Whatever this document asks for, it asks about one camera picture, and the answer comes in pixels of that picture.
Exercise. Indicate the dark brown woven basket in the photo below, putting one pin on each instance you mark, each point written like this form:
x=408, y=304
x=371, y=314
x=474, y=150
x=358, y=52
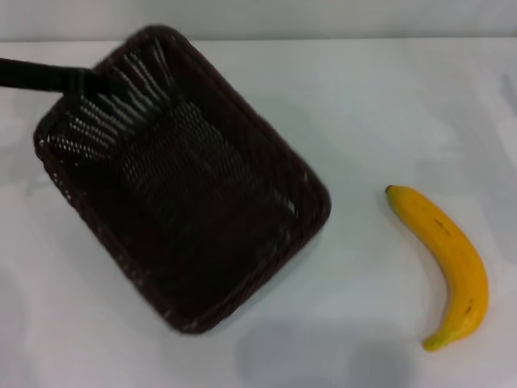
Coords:
x=210, y=226

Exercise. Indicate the yellow banana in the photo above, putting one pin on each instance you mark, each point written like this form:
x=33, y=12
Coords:
x=452, y=246

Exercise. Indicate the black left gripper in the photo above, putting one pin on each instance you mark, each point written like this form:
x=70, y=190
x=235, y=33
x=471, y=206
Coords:
x=32, y=74

